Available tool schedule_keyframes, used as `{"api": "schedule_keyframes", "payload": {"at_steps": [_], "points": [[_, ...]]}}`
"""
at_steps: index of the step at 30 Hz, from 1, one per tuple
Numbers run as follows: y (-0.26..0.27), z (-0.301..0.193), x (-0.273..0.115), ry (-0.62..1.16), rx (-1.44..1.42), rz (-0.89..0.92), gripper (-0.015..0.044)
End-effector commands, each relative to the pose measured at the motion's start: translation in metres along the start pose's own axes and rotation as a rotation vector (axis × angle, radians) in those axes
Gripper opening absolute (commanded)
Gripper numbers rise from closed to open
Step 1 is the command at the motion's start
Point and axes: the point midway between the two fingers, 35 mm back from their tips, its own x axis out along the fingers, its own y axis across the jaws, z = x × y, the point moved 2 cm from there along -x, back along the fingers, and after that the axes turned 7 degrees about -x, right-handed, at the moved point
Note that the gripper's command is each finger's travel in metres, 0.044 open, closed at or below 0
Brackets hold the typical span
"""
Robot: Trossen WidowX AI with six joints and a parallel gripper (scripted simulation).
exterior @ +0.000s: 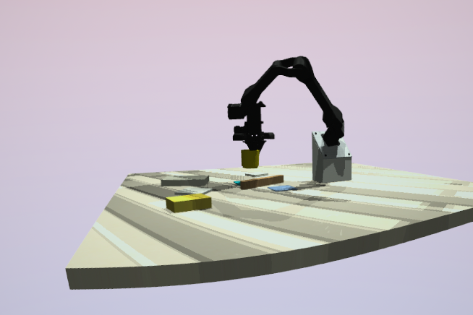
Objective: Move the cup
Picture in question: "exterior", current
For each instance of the yellow cup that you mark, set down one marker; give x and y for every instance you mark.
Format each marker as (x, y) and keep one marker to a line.
(250, 158)

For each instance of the brown wooden bar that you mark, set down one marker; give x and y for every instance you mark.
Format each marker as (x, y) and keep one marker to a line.
(259, 182)

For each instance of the yellow rectangular block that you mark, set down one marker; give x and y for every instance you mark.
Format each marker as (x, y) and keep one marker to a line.
(188, 202)

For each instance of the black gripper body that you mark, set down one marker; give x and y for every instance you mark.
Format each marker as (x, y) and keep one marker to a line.
(254, 127)

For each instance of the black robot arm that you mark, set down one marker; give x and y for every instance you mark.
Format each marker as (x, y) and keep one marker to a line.
(302, 70)

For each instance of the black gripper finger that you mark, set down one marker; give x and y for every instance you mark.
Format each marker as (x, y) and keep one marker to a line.
(260, 144)
(251, 144)

